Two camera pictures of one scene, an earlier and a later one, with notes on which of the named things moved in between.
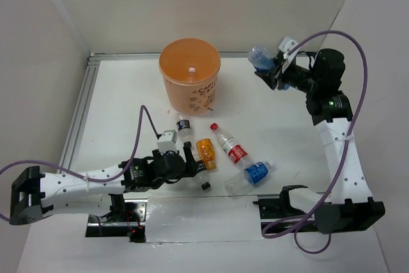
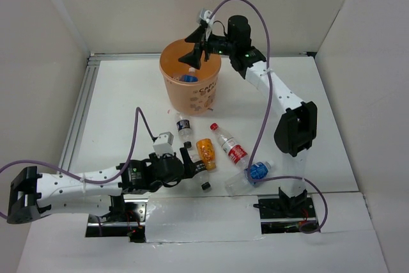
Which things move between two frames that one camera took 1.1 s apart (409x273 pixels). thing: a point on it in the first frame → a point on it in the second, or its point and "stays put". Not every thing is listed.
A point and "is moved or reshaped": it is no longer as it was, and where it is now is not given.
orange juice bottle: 206,150 stays put
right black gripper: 270,78 → 193,57
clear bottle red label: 239,157 stays put
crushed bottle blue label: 262,58 is moved or reshaped
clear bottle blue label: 252,175 stays put
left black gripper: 192,164 stays put
